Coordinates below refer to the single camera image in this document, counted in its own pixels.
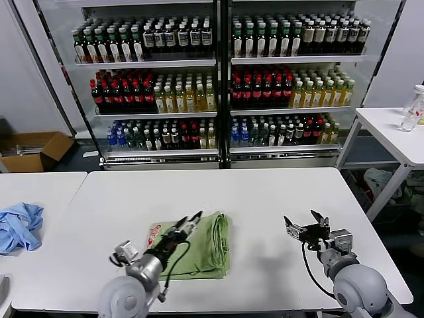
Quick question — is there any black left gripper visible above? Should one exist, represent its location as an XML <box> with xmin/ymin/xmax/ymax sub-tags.
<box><xmin>150</xmin><ymin>210</ymin><xmax>204</xmax><ymax>258</ymax></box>

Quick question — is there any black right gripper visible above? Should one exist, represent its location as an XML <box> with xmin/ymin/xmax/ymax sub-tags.
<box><xmin>283</xmin><ymin>209</ymin><xmax>331</xmax><ymax>250</ymax></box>

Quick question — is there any light green shirt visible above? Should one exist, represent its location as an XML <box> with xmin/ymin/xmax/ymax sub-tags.
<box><xmin>145</xmin><ymin>211</ymin><xmax>233</xmax><ymax>282</ymax></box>

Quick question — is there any white cloth pile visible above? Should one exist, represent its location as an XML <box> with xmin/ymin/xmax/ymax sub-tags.
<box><xmin>363</xmin><ymin>168</ymin><xmax>403</xmax><ymax>205</ymax></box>

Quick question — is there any grey green cloth pile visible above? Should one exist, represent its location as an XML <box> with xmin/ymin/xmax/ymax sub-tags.
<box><xmin>402</xmin><ymin>172</ymin><xmax>424</xmax><ymax>206</ymax></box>

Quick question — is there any white side table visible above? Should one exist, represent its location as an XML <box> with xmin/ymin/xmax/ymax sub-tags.
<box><xmin>336</xmin><ymin>106</ymin><xmax>424</xmax><ymax>222</ymax></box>

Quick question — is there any beverage display cooler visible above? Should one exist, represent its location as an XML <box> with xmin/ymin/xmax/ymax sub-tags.
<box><xmin>71</xmin><ymin>0</ymin><xmax>374</xmax><ymax>172</ymax></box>

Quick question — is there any open cardboard box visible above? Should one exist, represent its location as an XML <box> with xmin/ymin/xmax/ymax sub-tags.
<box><xmin>0</xmin><ymin>131</ymin><xmax>76</xmax><ymax>173</ymax></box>

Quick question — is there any clear plastic bottle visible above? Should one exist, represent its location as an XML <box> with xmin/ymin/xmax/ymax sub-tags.
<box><xmin>399</xmin><ymin>84</ymin><xmax>424</xmax><ymax>133</ymax></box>

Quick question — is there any crumpled blue cloth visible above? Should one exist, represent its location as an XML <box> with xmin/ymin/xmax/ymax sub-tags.
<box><xmin>0</xmin><ymin>201</ymin><xmax>45</xmax><ymax>255</ymax></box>

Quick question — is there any glass cooler door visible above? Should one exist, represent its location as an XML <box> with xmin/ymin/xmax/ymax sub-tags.
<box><xmin>336</xmin><ymin>0</ymin><xmax>410</xmax><ymax>170</ymax></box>
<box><xmin>11</xmin><ymin>0</ymin><xmax>105</xmax><ymax>168</ymax></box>

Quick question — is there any metal rods bundle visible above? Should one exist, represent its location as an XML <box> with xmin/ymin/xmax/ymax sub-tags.
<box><xmin>13</xmin><ymin>142</ymin><xmax>46</xmax><ymax>156</ymax></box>

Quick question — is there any green cap dark drink bottle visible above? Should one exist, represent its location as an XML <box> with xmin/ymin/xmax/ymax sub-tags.
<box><xmin>72</xmin><ymin>28</ymin><xmax>83</xmax><ymax>64</ymax></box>
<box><xmin>291</xmin><ymin>21</ymin><xmax>303</xmax><ymax>57</ymax></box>
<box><xmin>119</xmin><ymin>26</ymin><xmax>133</xmax><ymax>63</ymax></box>
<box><xmin>244</xmin><ymin>23</ymin><xmax>256</xmax><ymax>58</ymax></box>
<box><xmin>95</xmin><ymin>28</ymin><xmax>107</xmax><ymax>64</ymax></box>
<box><xmin>131</xmin><ymin>26</ymin><xmax>144</xmax><ymax>62</ymax></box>
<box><xmin>83</xmin><ymin>28</ymin><xmax>95</xmax><ymax>64</ymax></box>
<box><xmin>280</xmin><ymin>22</ymin><xmax>292</xmax><ymax>58</ymax></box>
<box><xmin>107</xmin><ymin>27</ymin><xmax>120</xmax><ymax>63</ymax></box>
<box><xmin>256</xmin><ymin>22</ymin><xmax>268</xmax><ymax>58</ymax></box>
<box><xmin>268</xmin><ymin>22</ymin><xmax>279</xmax><ymax>58</ymax></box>
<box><xmin>233</xmin><ymin>23</ymin><xmax>244</xmax><ymax>58</ymax></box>

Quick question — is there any white cap dark tea bottle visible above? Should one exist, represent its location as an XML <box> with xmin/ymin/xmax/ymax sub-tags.
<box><xmin>327</xmin><ymin>21</ymin><xmax>338</xmax><ymax>56</ymax></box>
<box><xmin>315</xmin><ymin>21</ymin><xmax>327</xmax><ymax>56</ymax></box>
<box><xmin>154</xmin><ymin>23</ymin><xmax>166</xmax><ymax>54</ymax></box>
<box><xmin>201</xmin><ymin>21</ymin><xmax>213</xmax><ymax>53</ymax></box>
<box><xmin>178</xmin><ymin>22</ymin><xmax>189</xmax><ymax>53</ymax></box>
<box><xmin>190</xmin><ymin>22</ymin><xmax>201</xmax><ymax>53</ymax></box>
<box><xmin>349</xmin><ymin>20</ymin><xmax>360</xmax><ymax>55</ymax></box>
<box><xmin>144</xmin><ymin>23</ymin><xmax>155</xmax><ymax>54</ymax></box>
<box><xmin>303</xmin><ymin>21</ymin><xmax>315</xmax><ymax>56</ymax></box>
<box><xmin>165</xmin><ymin>23</ymin><xmax>176</xmax><ymax>54</ymax></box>
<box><xmin>338</xmin><ymin>20</ymin><xmax>349</xmax><ymax>55</ymax></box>
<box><xmin>360</xmin><ymin>19</ymin><xmax>372</xmax><ymax>54</ymax></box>

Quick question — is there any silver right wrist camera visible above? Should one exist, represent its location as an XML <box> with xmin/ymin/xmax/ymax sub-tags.
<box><xmin>328</xmin><ymin>229</ymin><xmax>353</xmax><ymax>255</ymax></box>

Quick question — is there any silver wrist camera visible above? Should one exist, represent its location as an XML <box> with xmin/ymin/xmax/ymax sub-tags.
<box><xmin>328</xmin><ymin>229</ymin><xmax>353</xmax><ymax>255</ymax></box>
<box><xmin>114</xmin><ymin>240</ymin><xmax>140</xmax><ymax>266</ymax></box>

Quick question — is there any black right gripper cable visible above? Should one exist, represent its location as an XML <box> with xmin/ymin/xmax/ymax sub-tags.
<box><xmin>300</xmin><ymin>243</ymin><xmax>336</xmax><ymax>297</ymax></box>

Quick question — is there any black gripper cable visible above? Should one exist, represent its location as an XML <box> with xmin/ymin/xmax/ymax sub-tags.
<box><xmin>158</xmin><ymin>240</ymin><xmax>191</xmax><ymax>303</ymax></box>
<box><xmin>300</xmin><ymin>243</ymin><xmax>336</xmax><ymax>297</ymax></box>

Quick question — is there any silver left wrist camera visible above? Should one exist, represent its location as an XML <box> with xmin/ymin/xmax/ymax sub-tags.
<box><xmin>114</xmin><ymin>240</ymin><xmax>140</xmax><ymax>266</ymax></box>

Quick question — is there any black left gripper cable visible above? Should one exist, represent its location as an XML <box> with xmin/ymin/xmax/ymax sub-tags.
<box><xmin>158</xmin><ymin>240</ymin><xmax>191</xmax><ymax>303</ymax></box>

